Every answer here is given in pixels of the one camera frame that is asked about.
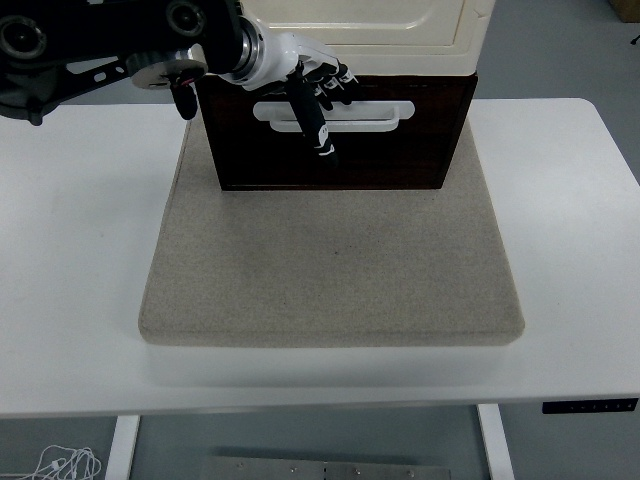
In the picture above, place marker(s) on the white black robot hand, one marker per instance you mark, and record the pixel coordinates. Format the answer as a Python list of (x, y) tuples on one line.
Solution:
[(272, 57)]

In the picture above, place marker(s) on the dark wooden drawer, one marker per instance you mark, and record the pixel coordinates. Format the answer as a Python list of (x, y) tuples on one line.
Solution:
[(400, 155)]

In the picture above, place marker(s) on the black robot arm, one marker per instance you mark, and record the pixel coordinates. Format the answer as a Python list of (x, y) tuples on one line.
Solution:
[(100, 25)]

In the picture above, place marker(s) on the dark wooden drawer case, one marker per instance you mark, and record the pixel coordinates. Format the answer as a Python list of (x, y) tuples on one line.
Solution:
[(212, 150)]

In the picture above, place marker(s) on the cream plastic cabinet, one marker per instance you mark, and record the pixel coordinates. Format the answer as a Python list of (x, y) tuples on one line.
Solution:
[(400, 52)]

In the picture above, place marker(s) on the grey felt mat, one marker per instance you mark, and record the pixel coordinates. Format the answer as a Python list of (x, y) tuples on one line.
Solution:
[(330, 270)]

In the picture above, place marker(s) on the brown cardboard box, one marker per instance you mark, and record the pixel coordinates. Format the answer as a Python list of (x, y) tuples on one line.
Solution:
[(629, 9)]

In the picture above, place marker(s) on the white table leg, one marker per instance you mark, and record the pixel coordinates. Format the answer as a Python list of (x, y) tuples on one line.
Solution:
[(497, 445), (120, 450)]

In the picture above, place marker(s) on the black table control panel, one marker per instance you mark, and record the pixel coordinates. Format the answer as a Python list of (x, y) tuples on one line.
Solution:
[(590, 406)]

